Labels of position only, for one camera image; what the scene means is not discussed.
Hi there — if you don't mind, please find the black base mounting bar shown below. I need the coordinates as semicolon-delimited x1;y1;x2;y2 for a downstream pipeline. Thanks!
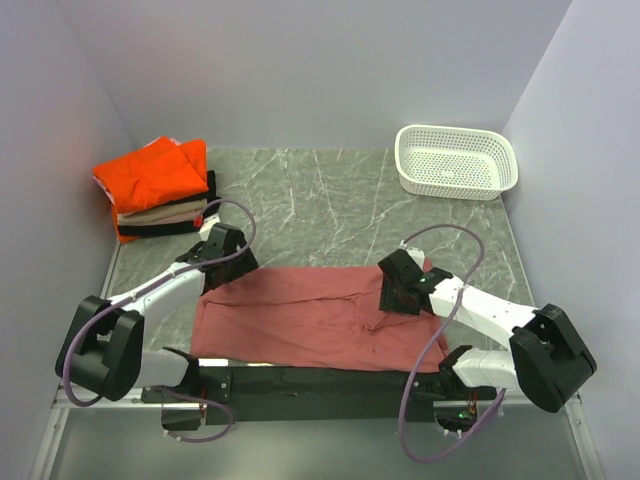
139;363;501;427

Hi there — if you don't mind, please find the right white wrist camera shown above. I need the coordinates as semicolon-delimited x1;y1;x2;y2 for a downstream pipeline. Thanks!
399;241;426;268

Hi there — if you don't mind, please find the beige folded t shirt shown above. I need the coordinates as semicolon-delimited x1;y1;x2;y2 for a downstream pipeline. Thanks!
116;199;207;226

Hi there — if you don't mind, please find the white perforated plastic basket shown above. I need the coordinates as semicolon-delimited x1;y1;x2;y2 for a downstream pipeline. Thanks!
394;124;519;201

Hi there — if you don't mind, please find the orange folded t shirt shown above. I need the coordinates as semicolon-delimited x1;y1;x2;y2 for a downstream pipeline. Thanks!
93;136;208;221

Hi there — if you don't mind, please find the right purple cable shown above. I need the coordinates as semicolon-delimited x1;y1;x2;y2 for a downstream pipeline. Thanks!
398;223;506;464

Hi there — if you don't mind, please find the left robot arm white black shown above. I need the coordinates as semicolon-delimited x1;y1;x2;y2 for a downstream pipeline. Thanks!
54;223;258;402

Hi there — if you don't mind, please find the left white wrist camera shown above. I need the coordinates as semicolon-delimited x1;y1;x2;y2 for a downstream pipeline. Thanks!
198;214;220;241

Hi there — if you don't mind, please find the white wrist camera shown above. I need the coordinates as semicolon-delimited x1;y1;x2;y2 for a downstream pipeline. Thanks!
198;214;220;241
399;241;426;268

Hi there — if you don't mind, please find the pink red t shirt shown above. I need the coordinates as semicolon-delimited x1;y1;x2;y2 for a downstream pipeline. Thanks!
189;267;449;373

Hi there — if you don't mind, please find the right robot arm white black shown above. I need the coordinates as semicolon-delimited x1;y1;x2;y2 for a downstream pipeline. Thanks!
378;249;597;413

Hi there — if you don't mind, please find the aluminium rail frame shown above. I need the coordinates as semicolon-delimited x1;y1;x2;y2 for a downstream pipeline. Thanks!
52;239;584;409

